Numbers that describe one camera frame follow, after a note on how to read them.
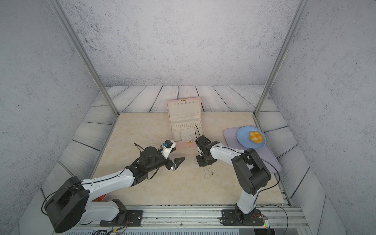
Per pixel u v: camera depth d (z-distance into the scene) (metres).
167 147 0.69
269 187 0.48
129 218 0.72
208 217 0.75
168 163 0.72
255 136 1.02
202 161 0.83
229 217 0.73
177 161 0.73
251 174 0.47
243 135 1.05
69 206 0.41
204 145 0.75
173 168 0.73
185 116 1.04
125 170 0.58
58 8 0.70
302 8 0.70
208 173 0.89
